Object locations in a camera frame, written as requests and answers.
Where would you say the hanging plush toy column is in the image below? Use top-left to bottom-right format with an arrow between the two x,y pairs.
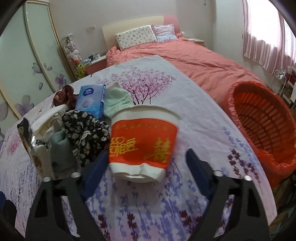
62,34 -> 86,79

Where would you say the far bedside table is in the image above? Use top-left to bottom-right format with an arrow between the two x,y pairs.
188,38 -> 205,47

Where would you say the black floral cloth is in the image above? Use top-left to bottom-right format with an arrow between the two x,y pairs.
62,110 -> 110,168

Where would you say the light green sock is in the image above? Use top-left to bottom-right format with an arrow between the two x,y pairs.
103,82 -> 134,118

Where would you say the white flower-print wardrobe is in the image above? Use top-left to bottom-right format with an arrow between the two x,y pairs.
1,1 -> 74,140

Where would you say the yellow snack bag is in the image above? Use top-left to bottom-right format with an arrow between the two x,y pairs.
17,118 -> 55,180

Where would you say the white mug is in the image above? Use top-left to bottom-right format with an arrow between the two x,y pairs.
94,53 -> 100,59

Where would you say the brown red scrunchie cloth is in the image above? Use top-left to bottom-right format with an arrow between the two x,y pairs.
53,85 -> 78,109

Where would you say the pink window curtain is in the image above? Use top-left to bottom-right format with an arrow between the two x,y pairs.
242,1 -> 295,73

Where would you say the beige pink headboard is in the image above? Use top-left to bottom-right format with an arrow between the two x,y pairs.
102,15 -> 181,50

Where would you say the floral white pillow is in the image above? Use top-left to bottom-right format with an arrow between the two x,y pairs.
115,25 -> 157,51

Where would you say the red plastic laundry basket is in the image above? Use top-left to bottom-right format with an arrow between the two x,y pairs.
222,81 -> 295,188

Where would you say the blue tissue pack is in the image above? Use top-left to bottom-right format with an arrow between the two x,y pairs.
75,84 -> 106,120

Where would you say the red white paper bowl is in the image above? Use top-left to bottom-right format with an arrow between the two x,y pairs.
108,105 -> 180,183

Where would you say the white wire rack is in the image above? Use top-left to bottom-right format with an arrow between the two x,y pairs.
269,66 -> 295,105

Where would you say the striped pink pillow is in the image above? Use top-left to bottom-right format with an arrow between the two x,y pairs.
152,24 -> 178,42

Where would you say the grey green sock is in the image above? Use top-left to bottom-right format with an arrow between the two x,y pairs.
49,129 -> 75,171

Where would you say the pink bedside table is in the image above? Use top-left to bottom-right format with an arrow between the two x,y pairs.
85,56 -> 107,75

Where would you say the coral pink duvet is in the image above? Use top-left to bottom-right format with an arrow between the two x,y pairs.
106,34 -> 263,105

